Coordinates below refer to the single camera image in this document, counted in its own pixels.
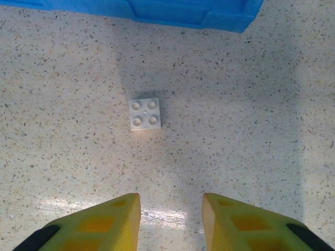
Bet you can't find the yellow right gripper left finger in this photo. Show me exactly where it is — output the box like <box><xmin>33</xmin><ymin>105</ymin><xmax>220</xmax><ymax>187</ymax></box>
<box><xmin>14</xmin><ymin>192</ymin><xmax>142</xmax><ymax>251</ymax></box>

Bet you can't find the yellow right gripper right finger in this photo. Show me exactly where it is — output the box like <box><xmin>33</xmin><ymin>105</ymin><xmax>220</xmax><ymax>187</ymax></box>
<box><xmin>202</xmin><ymin>192</ymin><xmax>328</xmax><ymax>251</ymax></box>

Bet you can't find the small white square lego brick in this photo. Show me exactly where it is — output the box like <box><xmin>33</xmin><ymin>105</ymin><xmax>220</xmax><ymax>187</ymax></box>
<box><xmin>128</xmin><ymin>97</ymin><xmax>162</xmax><ymax>131</ymax></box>

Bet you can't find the blue three-compartment plastic tray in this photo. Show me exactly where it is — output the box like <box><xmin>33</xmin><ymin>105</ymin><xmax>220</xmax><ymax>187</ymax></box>
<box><xmin>0</xmin><ymin>0</ymin><xmax>265</xmax><ymax>34</ymax></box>

